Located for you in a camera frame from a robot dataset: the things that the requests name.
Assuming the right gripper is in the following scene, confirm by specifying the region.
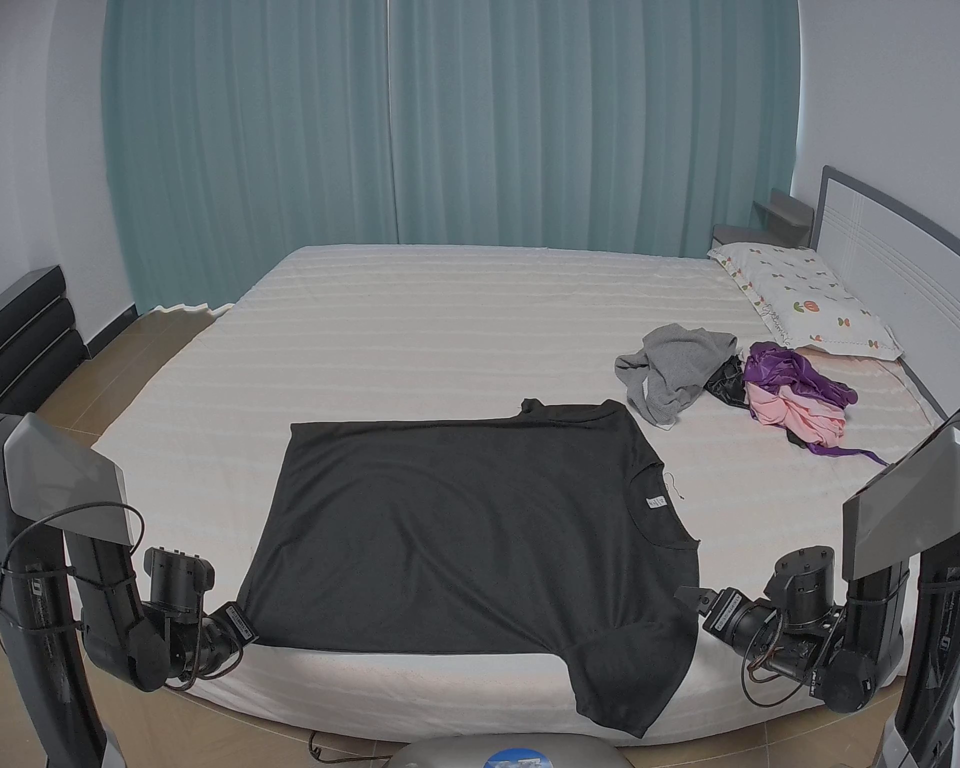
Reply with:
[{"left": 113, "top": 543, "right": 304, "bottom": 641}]
[{"left": 699, "top": 588, "right": 760, "bottom": 648}]

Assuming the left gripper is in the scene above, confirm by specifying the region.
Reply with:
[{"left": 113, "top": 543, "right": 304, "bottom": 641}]
[{"left": 201, "top": 600, "right": 261, "bottom": 651}]

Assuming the black T-shirt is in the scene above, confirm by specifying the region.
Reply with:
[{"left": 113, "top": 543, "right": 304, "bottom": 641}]
[{"left": 238, "top": 397, "right": 702, "bottom": 740}]

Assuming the pile of clothes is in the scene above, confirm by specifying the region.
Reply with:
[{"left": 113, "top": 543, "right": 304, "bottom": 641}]
[{"left": 705, "top": 341, "right": 894, "bottom": 471}]

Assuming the bed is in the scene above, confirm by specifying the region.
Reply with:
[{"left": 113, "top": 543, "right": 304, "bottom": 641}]
[{"left": 90, "top": 165, "right": 960, "bottom": 745}]

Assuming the grey garment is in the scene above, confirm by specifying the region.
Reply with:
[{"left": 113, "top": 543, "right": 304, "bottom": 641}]
[{"left": 615, "top": 324, "right": 740, "bottom": 431}]

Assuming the white printed pillow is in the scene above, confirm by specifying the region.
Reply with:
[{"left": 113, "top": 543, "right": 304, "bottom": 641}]
[{"left": 707, "top": 241, "right": 905, "bottom": 362}]

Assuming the black chest of drawers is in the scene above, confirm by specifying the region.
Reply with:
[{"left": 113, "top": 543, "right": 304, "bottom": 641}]
[{"left": 0, "top": 264, "right": 90, "bottom": 411}]

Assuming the grey bedside table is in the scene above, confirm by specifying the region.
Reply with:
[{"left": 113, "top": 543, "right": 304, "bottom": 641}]
[{"left": 712, "top": 187, "right": 816, "bottom": 248}]

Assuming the blue-green curtain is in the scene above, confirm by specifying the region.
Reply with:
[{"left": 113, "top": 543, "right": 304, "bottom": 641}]
[
  {"left": 101, "top": 0, "right": 399, "bottom": 311},
  {"left": 388, "top": 0, "right": 800, "bottom": 258}
]

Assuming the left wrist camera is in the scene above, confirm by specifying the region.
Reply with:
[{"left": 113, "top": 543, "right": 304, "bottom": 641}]
[{"left": 141, "top": 546, "right": 218, "bottom": 624}]

